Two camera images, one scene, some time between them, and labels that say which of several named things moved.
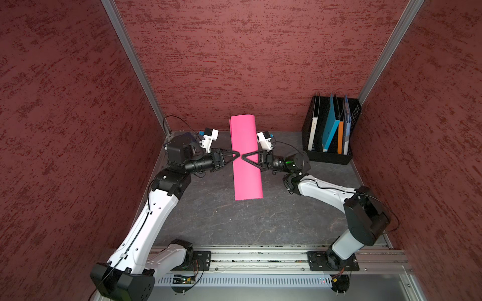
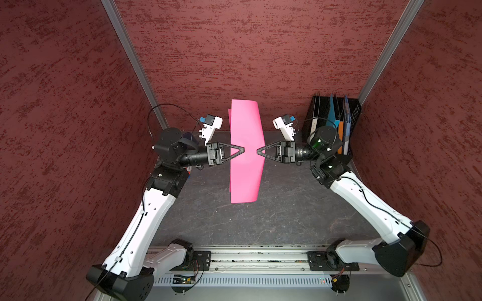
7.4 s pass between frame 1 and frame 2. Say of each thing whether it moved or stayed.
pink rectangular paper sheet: moved
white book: stayed
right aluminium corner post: stayed
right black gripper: moved
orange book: stayed
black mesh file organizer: stayed
